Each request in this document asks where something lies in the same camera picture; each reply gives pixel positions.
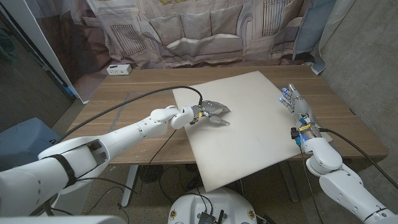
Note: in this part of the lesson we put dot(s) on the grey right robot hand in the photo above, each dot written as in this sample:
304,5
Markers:
301,107

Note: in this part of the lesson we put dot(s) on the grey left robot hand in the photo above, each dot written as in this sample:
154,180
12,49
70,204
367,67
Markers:
213,107

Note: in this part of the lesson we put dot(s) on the white memory foam sheet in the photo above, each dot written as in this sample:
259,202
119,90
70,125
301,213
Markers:
255,140

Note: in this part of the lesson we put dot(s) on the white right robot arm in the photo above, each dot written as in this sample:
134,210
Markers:
342,186

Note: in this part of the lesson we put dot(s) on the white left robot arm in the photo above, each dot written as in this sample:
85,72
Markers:
124,137

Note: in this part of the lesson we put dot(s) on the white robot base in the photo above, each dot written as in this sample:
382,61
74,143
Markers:
192,207

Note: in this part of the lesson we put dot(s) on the black device on robot base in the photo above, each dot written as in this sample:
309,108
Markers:
206,217

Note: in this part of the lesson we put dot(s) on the printed sofa backdrop cloth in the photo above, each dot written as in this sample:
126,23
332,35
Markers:
199,31

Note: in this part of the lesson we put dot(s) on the grey table leg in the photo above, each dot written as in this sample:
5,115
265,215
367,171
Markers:
289,186

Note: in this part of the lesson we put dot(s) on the white power outlet box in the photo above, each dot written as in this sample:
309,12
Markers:
119,69

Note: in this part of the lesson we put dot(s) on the white table leg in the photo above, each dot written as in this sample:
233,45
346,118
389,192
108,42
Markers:
129,186

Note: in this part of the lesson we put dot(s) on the white partition panel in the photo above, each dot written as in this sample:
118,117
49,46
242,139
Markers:
40,40

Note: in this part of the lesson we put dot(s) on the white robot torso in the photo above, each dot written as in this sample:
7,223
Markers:
62,220

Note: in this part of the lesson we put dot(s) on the blue plastic bin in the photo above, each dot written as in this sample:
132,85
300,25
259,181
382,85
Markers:
25,140

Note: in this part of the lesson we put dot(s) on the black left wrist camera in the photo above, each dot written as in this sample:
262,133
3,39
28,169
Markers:
194,120

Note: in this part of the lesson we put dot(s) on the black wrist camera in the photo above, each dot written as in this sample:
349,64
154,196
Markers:
194,120
295,133

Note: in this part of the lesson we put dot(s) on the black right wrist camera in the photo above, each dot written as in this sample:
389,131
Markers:
295,133

